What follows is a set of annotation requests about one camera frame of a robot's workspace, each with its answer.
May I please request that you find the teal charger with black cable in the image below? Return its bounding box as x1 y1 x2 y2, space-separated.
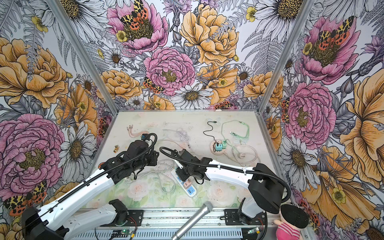
214 143 223 152

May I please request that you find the black thin USB cable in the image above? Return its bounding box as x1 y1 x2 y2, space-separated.
203 120 218 145

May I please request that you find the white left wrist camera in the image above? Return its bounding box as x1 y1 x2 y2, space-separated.
141 134 152 141

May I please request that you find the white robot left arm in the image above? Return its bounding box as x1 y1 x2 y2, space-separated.
21 140 159 240

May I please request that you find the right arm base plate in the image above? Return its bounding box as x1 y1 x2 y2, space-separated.
220 209 267 226

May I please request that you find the round pink power socket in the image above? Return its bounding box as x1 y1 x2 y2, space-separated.
210 140 227 156

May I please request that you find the green multi-head USB cable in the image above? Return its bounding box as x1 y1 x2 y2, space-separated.
221 119 250 143

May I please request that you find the black corrugated cable conduit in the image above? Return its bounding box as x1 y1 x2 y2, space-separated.
158 146 292 205

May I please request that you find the white blue power strip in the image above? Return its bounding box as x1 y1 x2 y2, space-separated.
171 170 197 198

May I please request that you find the pink doll with black hat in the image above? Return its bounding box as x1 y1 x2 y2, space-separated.
274 204 309 240

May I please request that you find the silver microphone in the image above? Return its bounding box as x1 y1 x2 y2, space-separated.
172 202 214 240

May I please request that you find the pink brown USB charger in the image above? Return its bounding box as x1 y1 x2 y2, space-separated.
183 179 192 190

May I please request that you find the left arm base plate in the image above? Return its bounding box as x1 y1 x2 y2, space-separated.
113 210 144 227

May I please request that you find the pink multi-head USB cable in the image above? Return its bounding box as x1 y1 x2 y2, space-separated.
126 125 151 139

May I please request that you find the white power strip cord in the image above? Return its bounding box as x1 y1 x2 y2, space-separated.
124 160 177 194

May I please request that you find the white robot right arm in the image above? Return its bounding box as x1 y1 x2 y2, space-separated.
171 150 287 225

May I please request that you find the pink socket cord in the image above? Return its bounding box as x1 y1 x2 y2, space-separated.
224 144 259 166

